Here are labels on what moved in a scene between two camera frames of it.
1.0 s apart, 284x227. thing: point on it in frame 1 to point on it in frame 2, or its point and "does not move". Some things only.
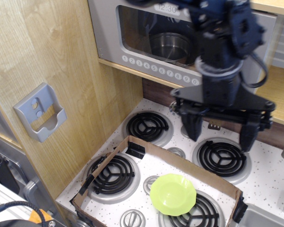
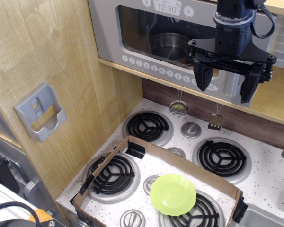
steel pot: x=173 y=47 does not move
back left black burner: x=146 y=126 does not move
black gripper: x=226 y=96 to x=232 y=49
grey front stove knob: x=133 y=218 does not move
